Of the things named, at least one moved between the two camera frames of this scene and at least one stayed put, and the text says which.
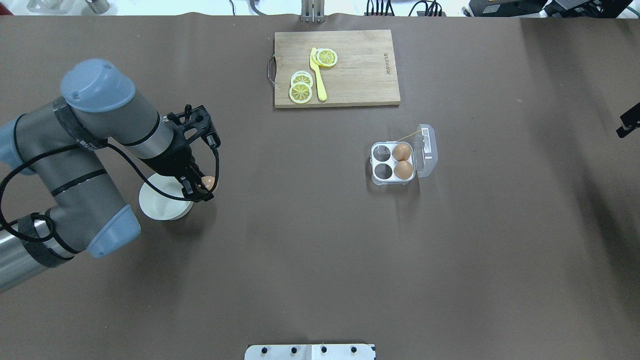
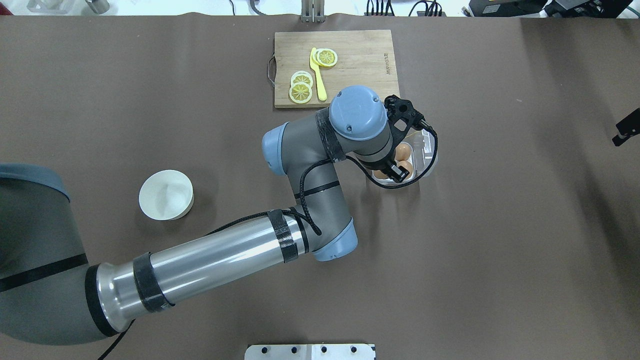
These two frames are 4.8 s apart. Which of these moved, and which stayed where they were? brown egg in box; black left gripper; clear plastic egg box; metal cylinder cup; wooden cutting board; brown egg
Moved: black left gripper; brown egg
Stayed: clear plastic egg box; brown egg in box; wooden cutting board; metal cylinder cup
